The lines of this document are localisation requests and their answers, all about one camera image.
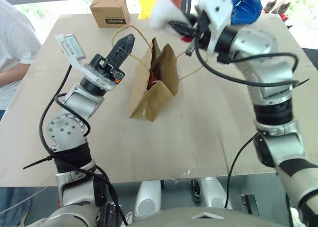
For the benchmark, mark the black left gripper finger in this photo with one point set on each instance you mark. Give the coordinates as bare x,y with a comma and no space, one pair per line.
121,49
129,52

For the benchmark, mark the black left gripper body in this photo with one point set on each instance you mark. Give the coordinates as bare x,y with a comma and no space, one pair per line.
105,66

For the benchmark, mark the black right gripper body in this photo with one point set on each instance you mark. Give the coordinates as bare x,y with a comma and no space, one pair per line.
203,29

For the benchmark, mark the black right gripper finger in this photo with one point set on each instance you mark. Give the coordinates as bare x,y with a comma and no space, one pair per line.
185,28
191,48

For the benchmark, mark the white plush toy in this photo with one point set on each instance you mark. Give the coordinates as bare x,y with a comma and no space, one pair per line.
165,12

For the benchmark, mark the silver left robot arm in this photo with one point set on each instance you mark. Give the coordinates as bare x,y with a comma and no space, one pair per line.
74,102

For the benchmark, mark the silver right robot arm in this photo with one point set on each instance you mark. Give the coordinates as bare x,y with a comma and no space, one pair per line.
270,63

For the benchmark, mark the person's bare forearm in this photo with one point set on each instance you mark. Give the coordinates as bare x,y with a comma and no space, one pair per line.
11,75

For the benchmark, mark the red plush toy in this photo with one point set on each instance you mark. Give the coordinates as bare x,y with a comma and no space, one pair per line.
152,79

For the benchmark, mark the yellow star plush toy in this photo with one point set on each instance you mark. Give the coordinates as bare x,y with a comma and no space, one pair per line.
146,6

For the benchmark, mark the blue plush toy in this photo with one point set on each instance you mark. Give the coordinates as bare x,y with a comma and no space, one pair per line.
247,9

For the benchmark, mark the brown paper bag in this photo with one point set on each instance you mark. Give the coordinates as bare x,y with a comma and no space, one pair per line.
159,98

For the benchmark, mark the brown plush toy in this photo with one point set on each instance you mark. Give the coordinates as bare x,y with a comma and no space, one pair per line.
278,7

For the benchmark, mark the small brown cardboard box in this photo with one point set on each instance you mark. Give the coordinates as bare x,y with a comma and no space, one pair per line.
110,9

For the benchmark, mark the brown cardboard table cover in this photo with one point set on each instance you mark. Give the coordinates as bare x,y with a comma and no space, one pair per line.
198,127

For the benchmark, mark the person in white shirt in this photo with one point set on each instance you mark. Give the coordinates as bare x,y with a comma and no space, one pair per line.
15,40

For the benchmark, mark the black zip tie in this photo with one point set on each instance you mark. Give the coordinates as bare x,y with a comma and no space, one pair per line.
37,163

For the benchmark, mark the white rounded shell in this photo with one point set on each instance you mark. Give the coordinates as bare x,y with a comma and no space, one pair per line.
214,193
147,199

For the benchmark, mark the grey robot torso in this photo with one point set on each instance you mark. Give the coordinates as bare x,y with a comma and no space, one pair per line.
198,218

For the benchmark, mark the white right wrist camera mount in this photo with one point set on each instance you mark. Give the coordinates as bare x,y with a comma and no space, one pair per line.
216,11

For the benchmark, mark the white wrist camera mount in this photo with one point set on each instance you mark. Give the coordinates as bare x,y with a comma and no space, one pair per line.
216,11
72,47

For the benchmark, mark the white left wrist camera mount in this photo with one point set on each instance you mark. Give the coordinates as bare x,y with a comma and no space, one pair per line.
72,47

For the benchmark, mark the black metal bracket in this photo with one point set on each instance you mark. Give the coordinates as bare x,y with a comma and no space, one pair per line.
250,204

